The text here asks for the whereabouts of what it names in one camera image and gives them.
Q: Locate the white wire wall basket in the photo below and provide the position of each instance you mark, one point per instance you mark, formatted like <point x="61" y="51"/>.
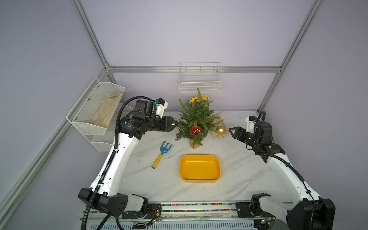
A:
<point x="204" y="76"/>

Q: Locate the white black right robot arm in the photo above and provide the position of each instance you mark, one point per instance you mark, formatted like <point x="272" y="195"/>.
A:
<point x="309" y="211"/>

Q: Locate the aluminium rail with pebbles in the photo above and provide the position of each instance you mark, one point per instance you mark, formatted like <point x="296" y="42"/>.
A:
<point x="233" y="209"/>

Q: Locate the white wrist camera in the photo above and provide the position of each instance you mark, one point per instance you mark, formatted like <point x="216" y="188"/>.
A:
<point x="251" y="124"/>
<point x="161" y="105"/>

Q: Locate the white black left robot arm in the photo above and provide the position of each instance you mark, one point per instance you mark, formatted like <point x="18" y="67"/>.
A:
<point x="103" y="194"/>

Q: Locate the blue yellow toy rake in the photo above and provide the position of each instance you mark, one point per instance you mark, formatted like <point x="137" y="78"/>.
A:
<point x="164" y="149"/>

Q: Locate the small green christmas tree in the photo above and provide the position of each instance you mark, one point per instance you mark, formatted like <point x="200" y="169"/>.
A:
<point x="201" y="115"/>

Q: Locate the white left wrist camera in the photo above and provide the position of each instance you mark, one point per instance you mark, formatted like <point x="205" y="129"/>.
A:
<point x="161" y="105"/>

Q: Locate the aluminium frame bars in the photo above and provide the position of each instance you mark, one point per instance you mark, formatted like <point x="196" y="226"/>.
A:
<point x="17" y="195"/>

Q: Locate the yellow purple flower bouquet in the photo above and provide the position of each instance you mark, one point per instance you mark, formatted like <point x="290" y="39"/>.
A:
<point x="195" y="100"/>

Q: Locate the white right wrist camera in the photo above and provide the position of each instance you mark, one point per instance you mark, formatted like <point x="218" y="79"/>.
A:
<point x="251" y="124"/>

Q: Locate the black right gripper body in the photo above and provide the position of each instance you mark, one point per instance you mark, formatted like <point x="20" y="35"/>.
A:
<point x="248" y="138"/>

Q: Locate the red lattice ball ornament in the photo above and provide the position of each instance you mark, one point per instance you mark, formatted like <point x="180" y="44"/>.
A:
<point x="195" y="130"/>

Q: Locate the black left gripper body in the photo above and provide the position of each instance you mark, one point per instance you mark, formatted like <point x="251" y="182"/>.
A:
<point x="163" y="125"/>

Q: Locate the white mesh wall shelf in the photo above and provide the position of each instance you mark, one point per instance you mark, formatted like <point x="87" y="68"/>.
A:
<point x="81" y="114"/>

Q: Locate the yellow plastic tray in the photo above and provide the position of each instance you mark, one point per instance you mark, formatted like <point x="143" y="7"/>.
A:
<point x="200" y="168"/>

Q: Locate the matte gold ball ornament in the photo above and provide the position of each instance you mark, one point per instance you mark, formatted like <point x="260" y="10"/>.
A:
<point x="221" y="130"/>

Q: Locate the cream glove in shelf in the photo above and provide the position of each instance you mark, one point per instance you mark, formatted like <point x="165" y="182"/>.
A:
<point x="106" y="110"/>

